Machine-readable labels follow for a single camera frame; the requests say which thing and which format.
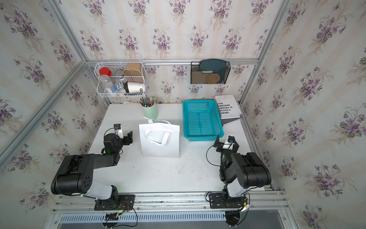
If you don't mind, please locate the clear glass jar blue label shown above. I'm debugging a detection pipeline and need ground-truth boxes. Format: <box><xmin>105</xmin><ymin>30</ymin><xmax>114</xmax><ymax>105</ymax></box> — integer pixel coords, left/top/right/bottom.
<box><xmin>100</xmin><ymin>75</ymin><xmax>117</xmax><ymax>94</ymax></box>

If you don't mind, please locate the white paper cup black lid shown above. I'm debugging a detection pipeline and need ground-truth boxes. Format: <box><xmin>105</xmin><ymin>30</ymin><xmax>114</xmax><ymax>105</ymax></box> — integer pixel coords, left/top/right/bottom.
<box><xmin>124</xmin><ymin>81</ymin><xmax>146</xmax><ymax>94</ymax></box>

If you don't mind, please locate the round woven rattan coaster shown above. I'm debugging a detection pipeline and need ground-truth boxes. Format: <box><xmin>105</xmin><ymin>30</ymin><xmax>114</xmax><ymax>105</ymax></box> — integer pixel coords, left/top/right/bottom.
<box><xmin>206</xmin><ymin>73</ymin><xmax>221</xmax><ymax>84</ymax></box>

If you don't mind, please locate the teal plastic basket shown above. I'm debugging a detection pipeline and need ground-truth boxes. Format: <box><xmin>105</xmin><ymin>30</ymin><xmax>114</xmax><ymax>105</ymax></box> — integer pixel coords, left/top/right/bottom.
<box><xmin>182</xmin><ymin>100</ymin><xmax>224</xmax><ymax>142</ymax></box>

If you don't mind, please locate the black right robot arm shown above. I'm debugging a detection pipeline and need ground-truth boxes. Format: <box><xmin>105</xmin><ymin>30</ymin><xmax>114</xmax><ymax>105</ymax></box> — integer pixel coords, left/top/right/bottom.
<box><xmin>213</xmin><ymin>135</ymin><xmax>272</xmax><ymax>204</ymax></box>

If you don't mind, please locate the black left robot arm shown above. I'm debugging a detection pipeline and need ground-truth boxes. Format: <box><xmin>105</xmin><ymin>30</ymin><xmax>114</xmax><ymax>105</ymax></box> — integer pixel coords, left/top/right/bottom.
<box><xmin>51</xmin><ymin>129</ymin><xmax>133</xmax><ymax>201</ymax></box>

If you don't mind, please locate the red lid jar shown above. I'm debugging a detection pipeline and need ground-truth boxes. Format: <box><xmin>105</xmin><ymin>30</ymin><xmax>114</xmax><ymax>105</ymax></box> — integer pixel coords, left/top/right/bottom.
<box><xmin>99</xmin><ymin>67</ymin><xmax>112</xmax><ymax>77</ymax></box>

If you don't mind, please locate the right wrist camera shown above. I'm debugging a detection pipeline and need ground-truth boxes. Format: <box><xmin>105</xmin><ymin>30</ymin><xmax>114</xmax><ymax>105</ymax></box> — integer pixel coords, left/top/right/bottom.
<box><xmin>223</xmin><ymin>139</ymin><xmax>233</xmax><ymax>150</ymax></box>

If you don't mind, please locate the white book black lettering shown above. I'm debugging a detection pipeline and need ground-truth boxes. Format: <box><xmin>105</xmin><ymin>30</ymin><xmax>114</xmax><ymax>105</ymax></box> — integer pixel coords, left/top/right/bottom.
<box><xmin>214</xmin><ymin>94</ymin><xmax>241</xmax><ymax>119</ymax></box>

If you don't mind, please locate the green pencil cup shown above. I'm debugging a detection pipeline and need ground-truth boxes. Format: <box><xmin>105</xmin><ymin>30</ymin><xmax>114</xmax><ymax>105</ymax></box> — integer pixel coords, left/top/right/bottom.
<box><xmin>140</xmin><ymin>95</ymin><xmax>158</xmax><ymax>119</ymax></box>

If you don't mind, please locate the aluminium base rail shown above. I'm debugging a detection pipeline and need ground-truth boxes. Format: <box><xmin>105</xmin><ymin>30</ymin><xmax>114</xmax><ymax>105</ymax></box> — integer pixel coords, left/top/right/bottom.
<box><xmin>51</xmin><ymin>190</ymin><xmax>290</xmax><ymax>213</ymax></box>

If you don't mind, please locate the white insulated delivery bag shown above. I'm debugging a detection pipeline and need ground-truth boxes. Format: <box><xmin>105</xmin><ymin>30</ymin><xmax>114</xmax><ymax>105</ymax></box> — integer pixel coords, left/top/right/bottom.
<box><xmin>139</xmin><ymin>119</ymin><xmax>180</xmax><ymax>158</ymax></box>

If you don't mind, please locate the white wire wall basket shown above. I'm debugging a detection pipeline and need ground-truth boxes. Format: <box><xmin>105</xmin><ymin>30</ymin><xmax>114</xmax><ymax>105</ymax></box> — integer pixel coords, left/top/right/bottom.
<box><xmin>94</xmin><ymin>62</ymin><xmax>148</xmax><ymax>98</ymax></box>

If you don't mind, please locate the black mesh wall organizer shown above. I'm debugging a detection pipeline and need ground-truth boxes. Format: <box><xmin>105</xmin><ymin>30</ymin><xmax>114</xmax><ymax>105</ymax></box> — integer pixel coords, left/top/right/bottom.
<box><xmin>190</xmin><ymin>59</ymin><xmax>231</xmax><ymax>85</ymax></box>

